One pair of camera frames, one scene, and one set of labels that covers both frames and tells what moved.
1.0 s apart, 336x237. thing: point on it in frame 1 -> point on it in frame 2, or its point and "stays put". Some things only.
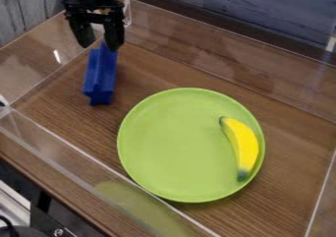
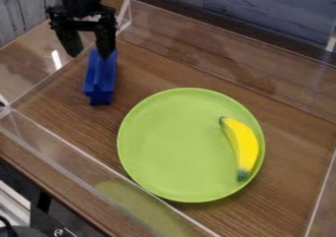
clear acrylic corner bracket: x=127 y=12 stays put
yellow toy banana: x=245 y=146 stays put
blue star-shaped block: x=101 y=75 stays put
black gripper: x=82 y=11 -> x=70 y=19
